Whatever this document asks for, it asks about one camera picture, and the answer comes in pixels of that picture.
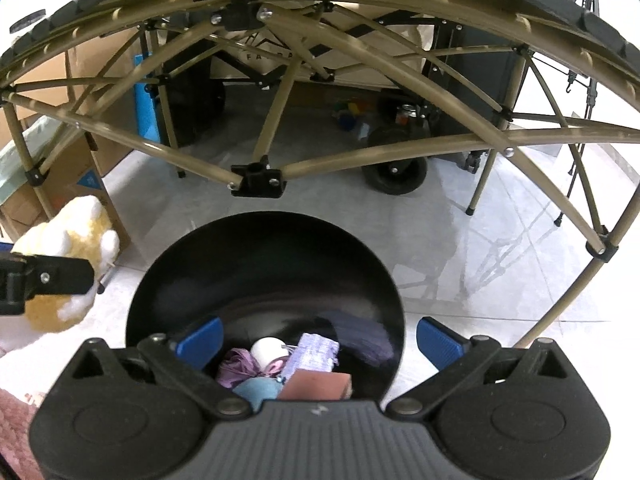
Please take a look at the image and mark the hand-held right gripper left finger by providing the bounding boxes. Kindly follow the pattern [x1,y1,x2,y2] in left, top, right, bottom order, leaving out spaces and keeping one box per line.
[60,316,253,420]

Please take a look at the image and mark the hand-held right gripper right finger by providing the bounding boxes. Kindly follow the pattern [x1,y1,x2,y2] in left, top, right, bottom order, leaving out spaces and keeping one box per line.
[385,316,586,420]

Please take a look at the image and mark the pink satin scrunchie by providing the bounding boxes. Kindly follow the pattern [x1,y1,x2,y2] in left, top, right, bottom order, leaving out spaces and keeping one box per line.
[216,347,291,391]

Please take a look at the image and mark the yellow and pink plush toy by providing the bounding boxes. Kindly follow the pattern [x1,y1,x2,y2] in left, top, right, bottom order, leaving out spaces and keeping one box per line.
[11,195,122,333]

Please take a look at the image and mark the white paper roll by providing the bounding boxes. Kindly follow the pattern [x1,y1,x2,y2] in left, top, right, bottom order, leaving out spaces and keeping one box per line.
[250,337,288,368]

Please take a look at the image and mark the light blue plush toy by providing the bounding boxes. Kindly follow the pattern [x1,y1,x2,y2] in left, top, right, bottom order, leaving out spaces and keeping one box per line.
[231,377,283,403]

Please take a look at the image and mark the black round trash bin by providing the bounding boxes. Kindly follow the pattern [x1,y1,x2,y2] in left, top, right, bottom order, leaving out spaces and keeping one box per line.
[125,212,405,411]

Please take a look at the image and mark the lavender patterned pack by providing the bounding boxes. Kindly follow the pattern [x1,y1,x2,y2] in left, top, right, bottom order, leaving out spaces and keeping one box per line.
[282,332,341,373]

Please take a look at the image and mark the pink and white sponge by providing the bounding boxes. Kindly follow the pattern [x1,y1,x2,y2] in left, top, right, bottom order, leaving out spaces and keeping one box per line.
[276,370,353,402]

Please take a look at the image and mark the green plastic bin liner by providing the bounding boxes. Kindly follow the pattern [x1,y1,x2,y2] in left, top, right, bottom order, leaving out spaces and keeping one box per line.
[0,115,76,201]

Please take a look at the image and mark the cardboard box with blue labels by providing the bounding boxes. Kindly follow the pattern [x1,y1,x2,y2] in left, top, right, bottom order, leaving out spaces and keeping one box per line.
[0,125,132,261]

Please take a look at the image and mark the tan slatted folding table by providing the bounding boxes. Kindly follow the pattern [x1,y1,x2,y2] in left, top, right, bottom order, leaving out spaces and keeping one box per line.
[0,0,640,351]

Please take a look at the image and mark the blue foam pad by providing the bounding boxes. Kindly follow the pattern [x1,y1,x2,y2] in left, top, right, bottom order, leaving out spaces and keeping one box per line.
[132,52,163,143]

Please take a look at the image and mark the colourful toy blocks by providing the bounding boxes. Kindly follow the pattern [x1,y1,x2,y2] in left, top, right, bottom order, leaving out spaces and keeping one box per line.
[332,102,371,133]

